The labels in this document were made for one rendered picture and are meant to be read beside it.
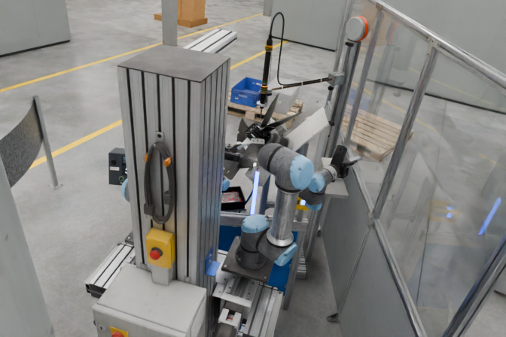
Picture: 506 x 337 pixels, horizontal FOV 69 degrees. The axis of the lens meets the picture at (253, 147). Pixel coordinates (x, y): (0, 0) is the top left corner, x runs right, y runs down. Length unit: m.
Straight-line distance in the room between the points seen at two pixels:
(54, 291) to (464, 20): 6.83
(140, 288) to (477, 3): 6.76
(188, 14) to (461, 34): 6.41
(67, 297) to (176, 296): 1.76
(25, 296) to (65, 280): 2.70
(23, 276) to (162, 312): 0.93
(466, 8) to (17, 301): 7.20
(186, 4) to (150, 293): 9.33
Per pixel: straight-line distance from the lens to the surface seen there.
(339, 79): 2.63
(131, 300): 1.45
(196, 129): 1.04
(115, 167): 2.17
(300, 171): 1.32
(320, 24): 9.39
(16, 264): 0.50
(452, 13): 7.36
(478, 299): 1.49
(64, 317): 3.03
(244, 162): 2.25
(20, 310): 0.54
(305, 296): 3.07
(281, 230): 1.53
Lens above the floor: 2.38
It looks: 31 degrees down
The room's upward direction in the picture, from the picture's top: 6 degrees clockwise
